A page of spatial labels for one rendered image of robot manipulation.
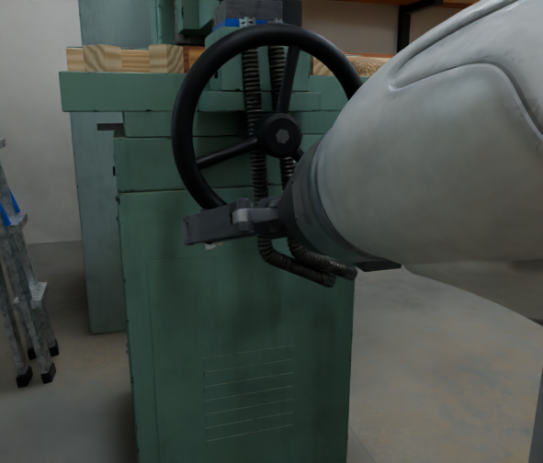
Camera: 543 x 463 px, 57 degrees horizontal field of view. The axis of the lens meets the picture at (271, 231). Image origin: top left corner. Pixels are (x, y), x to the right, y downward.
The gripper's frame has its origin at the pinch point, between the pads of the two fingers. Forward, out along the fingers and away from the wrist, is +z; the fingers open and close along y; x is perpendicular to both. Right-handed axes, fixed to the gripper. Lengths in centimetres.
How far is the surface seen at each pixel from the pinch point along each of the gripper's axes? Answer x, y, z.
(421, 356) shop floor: 38, -79, 104
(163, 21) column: -53, 5, 54
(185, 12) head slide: -50, 1, 45
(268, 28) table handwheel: -26.8, -4.2, 6.5
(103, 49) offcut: -32.5, 16.8, 25.5
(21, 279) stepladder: -1, 47, 111
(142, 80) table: -27.8, 11.2, 26.0
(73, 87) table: -26.6, 21.6, 26.3
